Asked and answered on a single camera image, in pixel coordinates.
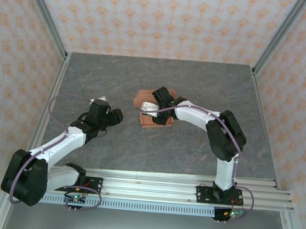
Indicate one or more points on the orange paper box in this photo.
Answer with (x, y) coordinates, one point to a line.
(147, 122)

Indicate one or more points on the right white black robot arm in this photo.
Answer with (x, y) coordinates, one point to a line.
(193, 118)

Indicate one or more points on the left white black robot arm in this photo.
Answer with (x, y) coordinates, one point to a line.
(67, 144)

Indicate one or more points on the left small circuit board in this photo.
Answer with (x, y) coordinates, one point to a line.
(77, 200)

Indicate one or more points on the small circuit board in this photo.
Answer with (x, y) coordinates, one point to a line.
(236, 213)
(77, 200)

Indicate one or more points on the grey metal shelf panel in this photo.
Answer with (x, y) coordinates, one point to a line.
(146, 226)

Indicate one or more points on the right small circuit board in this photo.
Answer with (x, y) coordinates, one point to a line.
(236, 213)

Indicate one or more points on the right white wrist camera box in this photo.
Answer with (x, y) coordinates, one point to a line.
(149, 106)

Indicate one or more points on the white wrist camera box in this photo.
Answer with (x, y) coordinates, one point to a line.
(149, 106)
(102, 98)

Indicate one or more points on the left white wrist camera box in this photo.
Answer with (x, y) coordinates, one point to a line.
(102, 98)

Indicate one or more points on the aluminium table side rail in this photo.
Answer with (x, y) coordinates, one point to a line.
(257, 88)
(61, 71)

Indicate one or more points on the aluminium mounting rail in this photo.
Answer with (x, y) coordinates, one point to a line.
(149, 189)

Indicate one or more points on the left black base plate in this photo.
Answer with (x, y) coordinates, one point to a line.
(95, 185)

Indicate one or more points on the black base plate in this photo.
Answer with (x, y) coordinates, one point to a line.
(95, 185)
(205, 195)

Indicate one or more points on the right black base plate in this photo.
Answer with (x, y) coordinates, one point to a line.
(205, 195)

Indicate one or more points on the aluminium frame post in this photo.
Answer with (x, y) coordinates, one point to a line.
(282, 34)
(45, 14)

